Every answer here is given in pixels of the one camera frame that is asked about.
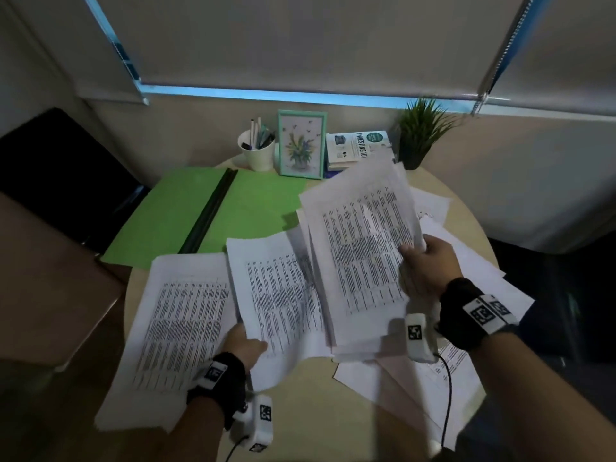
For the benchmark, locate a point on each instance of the person's left thumb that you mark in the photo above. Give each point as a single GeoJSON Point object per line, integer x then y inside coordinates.
{"type": "Point", "coordinates": [258, 347]}

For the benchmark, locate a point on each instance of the white pen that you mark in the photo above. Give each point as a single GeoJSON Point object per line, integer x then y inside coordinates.
{"type": "Point", "coordinates": [252, 129]}

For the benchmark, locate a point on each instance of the person's right hand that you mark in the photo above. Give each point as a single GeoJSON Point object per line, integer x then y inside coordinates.
{"type": "Point", "coordinates": [430, 271]}

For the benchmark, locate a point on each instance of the teal picture frame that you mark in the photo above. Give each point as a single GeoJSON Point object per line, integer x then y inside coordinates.
{"type": "Point", "coordinates": [302, 145]}

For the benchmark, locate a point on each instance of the stack of printed paper sheets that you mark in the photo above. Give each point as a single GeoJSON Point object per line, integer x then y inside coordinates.
{"type": "Point", "coordinates": [361, 245]}

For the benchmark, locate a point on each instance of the person's left hand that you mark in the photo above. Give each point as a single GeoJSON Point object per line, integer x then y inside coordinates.
{"type": "Point", "coordinates": [238, 345]}

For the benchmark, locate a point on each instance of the teal pen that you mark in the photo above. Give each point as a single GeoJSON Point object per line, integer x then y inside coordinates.
{"type": "Point", "coordinates": [266, 138]}

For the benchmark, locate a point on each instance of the person's right thumb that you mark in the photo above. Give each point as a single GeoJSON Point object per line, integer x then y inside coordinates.
{"type": "Point", "coordinates": [410, 249]}

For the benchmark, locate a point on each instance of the printed paper sheet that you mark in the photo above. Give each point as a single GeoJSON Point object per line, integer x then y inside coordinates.
{"type": "Point", "coordinates": [433, 202]}
{"type": "Point", "coordinates": [414, 389]}
{"type": "Point", "coordinates": [512, 295]}
{"type": "Point", "coordinates": [281, 303]}
{"type": "Point", "coordinates": [474, 257]}
{"type": "Point", "coordinates": [173, 327]}

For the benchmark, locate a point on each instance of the green potted plant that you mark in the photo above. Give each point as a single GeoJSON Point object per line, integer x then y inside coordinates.
{"type": "Point", "coordinates": [423, 129]}

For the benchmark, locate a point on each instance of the grey roller blind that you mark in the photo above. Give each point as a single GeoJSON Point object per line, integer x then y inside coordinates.
{"type": "Point", "coordinates": [298, 40]}
{"type": "Point", "coordinates": [57, 43]}
{"type": "Point", "coordinates": [558, 48]}

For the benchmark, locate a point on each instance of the white pen cup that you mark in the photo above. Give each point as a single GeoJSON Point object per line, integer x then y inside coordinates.
{"type": "Point", "coordinates": [260, 156]}

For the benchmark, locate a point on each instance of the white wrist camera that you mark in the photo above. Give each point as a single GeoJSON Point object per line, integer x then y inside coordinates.
{"type": "Point", "coordinates": [419, 336]}
{"type": "Point", "coordinates": [255, 423]}

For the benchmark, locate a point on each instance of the book with white cover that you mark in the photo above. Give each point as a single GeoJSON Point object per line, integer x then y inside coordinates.
{"type": "Point", "coordinates": [339, 166]}

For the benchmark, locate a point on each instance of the green open folder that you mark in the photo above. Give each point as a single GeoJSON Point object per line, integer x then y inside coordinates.
{"type": "Point", "coordinates": [173, 211]}

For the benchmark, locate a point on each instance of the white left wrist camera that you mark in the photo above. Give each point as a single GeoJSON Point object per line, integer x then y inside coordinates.
{"type": "Point", "coordinates": [255, 423]}

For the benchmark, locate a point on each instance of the person's left forearm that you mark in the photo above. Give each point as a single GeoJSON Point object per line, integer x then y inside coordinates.
{"type": "Point", "coordinates": [199, 433]}

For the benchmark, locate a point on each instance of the dark blue marker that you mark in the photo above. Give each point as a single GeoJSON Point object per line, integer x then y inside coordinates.
{"type": "Point", "coordinates": [246, 146]}

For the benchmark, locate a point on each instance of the brown wooden desk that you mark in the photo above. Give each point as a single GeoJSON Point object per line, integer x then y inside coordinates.
{"type": "Point", "coordinates": [48, 283]}

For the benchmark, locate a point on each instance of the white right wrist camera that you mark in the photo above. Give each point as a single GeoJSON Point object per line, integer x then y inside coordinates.
{"type": "Point", "coordinates": [419, 336]}

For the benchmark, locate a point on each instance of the person's right forearm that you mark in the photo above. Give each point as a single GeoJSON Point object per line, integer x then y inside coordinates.
{"type": "Point", "coordinates": [544, 399]}

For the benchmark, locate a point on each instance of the black folder spine bar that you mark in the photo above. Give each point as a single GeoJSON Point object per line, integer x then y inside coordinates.
{"type": "Point", "coordinates": [207, 214]}

